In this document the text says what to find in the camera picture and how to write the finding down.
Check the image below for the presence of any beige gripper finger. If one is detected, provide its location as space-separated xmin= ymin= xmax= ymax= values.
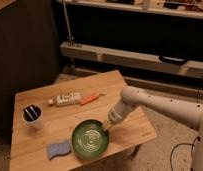
xmin=102 ymin=120 xmax=112 ymax=131

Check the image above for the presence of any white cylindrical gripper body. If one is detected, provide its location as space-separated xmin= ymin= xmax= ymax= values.
xmin=108 ymin=103 xmax=132 ymax=124

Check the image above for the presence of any green ceramic bowl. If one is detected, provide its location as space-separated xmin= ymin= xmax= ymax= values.
xmin=71 ymin=119 xmax=110 ymax=160

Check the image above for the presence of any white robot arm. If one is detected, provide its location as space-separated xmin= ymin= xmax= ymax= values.
xmin=102 ymin=86 xmax=203 ymax=171

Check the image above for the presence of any orange carrot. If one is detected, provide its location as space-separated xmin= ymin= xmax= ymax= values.
xmin=80 ymin=93 xmax=100 ymax=105

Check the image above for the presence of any clear plastic bottle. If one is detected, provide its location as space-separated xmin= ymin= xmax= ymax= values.
xmin=48 ymin=92 xmax=81 ymax=107

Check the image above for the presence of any blue sponge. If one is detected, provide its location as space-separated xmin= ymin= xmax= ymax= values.
xmin=47 ymin=140 xmax=71 ymax=160

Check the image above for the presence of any wooden table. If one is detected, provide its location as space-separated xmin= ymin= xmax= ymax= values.
xmin=9 ymin=71 xmax=156 ymax=171

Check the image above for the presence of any black object on shelf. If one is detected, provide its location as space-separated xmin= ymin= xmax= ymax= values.
xmin=159 ymin=56 xmax=188 ymax=65

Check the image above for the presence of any white cup with black utensils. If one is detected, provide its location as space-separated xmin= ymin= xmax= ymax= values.
xmin=22 ymin=105 xmax=43 ymax=130

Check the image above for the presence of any white lower shelf board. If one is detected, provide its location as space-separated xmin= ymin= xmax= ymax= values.
xmin=60 ymin=42 xmax=203 ymax=79

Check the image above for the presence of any metal stand pole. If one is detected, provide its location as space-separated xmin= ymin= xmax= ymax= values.
xmin=62 ymin=0 xmax=75 ymax=74

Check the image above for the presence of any white upper shelf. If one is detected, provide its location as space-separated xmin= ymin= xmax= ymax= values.
xmin=56 ymin=0 xmax=203 ymax=19

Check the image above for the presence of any black cable on floor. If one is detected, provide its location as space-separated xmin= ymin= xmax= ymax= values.
xmin=169 ymin=137 xmax=200 ymax=171

